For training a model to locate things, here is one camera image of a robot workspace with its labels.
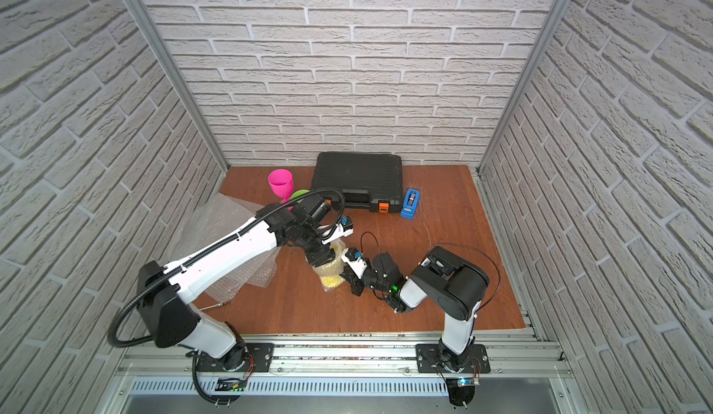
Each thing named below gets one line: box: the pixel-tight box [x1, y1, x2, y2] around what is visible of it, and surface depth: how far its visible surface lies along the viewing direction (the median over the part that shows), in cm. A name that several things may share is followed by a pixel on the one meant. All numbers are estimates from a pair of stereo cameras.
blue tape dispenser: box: [400, 188, 421, 220], surface depth 105 cm
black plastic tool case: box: [311, 151, 404, 214], surface depth 113 cm
